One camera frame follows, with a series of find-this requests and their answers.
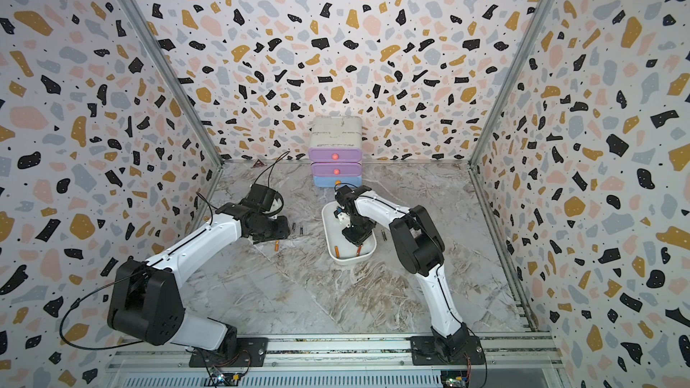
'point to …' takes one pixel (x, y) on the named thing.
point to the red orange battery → (358, 254)
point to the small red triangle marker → (258, 163)
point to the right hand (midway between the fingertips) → (358, 241)
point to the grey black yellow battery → (301, 230)
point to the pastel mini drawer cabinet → (335, 151)
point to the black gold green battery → (384, 237)
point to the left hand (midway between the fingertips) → (288, 230)
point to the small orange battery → (277, 245)
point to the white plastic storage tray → (340, 250)
